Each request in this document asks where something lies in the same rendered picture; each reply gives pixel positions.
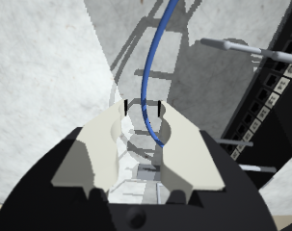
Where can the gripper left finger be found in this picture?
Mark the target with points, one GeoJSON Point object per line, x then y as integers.
{"type": "Point", "coordinates": [86, 158]}

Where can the dark grey free-standing rack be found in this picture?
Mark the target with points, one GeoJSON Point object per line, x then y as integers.
{"type": "Point", "coordinates": [262, 121]}

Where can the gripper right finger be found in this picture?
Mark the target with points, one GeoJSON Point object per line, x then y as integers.
{"type": "Point", "coordinates": [193, 162]}

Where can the blue cable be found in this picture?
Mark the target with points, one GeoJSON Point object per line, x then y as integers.
{"type": "Point", "coordinates": [158, 34]}

